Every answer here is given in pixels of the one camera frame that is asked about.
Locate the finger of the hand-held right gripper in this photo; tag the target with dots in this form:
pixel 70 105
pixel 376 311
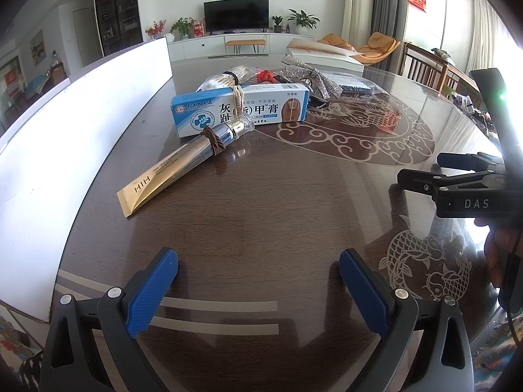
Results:
pixel 416 179
pixel 457 160

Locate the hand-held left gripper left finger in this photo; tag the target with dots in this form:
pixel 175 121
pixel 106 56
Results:
pixel 151 294

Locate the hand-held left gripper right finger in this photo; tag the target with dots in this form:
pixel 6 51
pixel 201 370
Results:
pixel 363 294

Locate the gold cream tube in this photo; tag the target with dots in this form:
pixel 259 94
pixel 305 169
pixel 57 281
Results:
pixel 175 167

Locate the white foam board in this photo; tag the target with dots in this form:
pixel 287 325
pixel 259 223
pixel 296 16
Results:
pixel 61 171

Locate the person's right hand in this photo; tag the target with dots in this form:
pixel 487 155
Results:
pixel 494 249

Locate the pile of small clutter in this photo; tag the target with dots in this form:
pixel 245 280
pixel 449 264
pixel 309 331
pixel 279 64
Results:
pixel 470 108

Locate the wooden slatted chair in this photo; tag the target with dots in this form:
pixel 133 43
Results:
pixel 425 67

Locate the clear plastic packet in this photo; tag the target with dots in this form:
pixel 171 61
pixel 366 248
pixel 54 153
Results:
pixel 355 83

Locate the white sheer curtain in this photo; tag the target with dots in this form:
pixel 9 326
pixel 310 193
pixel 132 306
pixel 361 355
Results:
pixel 480 32

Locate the silver glitter bow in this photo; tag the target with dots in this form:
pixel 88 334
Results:
pixel 322 83

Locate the flat white box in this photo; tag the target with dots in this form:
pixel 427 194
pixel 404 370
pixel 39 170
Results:
pixel 343 63

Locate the orange lounge chair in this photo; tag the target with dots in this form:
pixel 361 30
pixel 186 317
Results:
pixel 378 45

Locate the patterned rug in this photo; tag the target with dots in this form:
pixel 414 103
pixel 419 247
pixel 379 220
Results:
pixel 14 355

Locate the grey curtain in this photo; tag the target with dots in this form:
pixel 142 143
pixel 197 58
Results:
pixel 390 8

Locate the small red ornament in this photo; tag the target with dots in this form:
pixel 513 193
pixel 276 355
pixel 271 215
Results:
pixel 266 76

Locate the covered standing air conditioner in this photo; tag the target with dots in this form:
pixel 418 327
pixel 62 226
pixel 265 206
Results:
pixel 357 4

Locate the blue and white medicine box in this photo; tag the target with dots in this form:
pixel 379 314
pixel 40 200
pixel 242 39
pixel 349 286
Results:
pixel 212 108

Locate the large leafy potted plant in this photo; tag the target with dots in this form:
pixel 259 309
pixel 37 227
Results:
pixel 302 20

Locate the small green potted plant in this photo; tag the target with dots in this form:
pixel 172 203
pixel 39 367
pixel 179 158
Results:
pixel 277 22

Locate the wooden bench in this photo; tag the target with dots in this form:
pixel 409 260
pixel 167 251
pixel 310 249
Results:
pixel 245 42

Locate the cotton swab pack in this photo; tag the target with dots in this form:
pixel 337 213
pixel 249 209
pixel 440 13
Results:
pixel 220 79

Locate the table with blue cloth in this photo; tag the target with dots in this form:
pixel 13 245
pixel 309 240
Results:
pixel 36 83

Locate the dark wooden dining chair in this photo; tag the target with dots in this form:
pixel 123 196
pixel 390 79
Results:
pixel 58 72

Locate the black television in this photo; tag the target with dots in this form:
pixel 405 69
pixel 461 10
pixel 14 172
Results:
pixel 236 15

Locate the white television cabinet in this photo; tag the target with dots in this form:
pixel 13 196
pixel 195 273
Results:
pixel 196 47

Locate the red door poster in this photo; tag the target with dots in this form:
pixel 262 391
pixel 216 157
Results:
pixel 11 77

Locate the red flower plant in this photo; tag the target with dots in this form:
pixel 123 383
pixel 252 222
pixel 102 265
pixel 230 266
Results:
pixel 155 29

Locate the red gift bag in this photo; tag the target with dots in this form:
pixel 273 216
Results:
pixel 198 29

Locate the bushy green potted plant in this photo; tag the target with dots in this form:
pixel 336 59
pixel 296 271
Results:
pixel 182 27

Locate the dark glass display cabinet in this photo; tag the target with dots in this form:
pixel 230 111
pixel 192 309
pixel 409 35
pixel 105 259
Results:
pixel 114 12

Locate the framed wall painting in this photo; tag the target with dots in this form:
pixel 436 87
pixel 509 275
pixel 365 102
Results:
pixel 36 49

